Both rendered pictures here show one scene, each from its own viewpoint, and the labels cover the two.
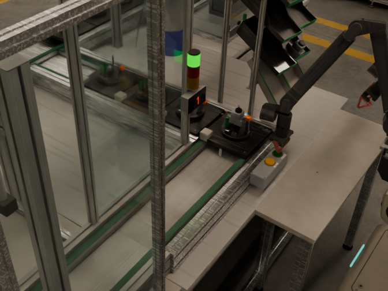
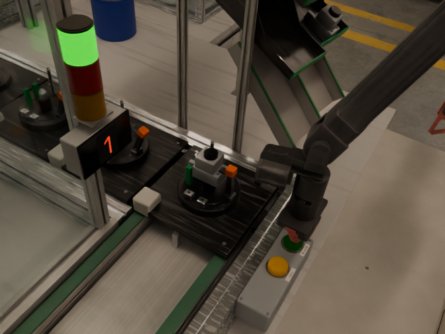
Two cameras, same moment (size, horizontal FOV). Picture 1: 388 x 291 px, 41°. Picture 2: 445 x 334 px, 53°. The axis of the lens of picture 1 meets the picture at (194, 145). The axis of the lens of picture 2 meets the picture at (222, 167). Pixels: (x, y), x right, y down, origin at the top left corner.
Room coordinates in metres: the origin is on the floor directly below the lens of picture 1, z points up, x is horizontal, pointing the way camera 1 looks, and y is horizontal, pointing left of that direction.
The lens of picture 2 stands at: (1.19, -0.15, 1.71)
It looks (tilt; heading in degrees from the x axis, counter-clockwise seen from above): 44 degrees down; 355
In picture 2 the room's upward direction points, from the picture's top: 5 degrees clockwise
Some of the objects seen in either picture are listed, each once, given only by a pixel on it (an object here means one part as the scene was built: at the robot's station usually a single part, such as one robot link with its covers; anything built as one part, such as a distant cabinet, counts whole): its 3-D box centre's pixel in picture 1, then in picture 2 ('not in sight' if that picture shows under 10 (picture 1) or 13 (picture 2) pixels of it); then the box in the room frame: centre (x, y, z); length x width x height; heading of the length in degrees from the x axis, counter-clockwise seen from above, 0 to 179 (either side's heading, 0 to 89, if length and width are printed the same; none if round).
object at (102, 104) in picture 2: (193, 81); (88, 100); (1.78, 0.02, 1.28); 0.05 x 0.05 x 0.05
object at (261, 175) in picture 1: (268, 167); (275, 276); (1.69, -0.32, 0.93); 0.21 x 0.07 x 0.06; 147
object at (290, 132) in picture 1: (282, 130); (304, 203); (1.75, -0.36, 1.09); 0.10 x 0.07 x 0.07; 147
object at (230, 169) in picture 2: (246, 123); (227, 179); (1.85, -0.22, 1.04); 0.04 x 0.02 x 0.08; 57
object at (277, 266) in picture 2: (269, 161); (277, 267); (1.69, -0.32, 0.96); 0.04 x 0.04 x 0.02
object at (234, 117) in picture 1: (235, 115); (206, 162); (1.88, -0.18, 1.06); 0.08 x 0.04 x 0.07; 57
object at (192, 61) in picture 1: (193, 58); (78, 42); (1.78, 0.02, 1.38); 0.05 x 0.05 x 0.05
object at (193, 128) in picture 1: (189, 104); (118, 136); (2.01, 0.03, 1.01); 0.24 x 0.24 x 0.13; 57
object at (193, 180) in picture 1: (193, 176); (114, 303); (1.64, 0.00, 0.91); 0.84 x 0.28 x 0.10; 147
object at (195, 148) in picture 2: (236, 134); (208, 195); (1.88, -0.19, 0.96); 0.24 x 0.24 x 0.02; 57
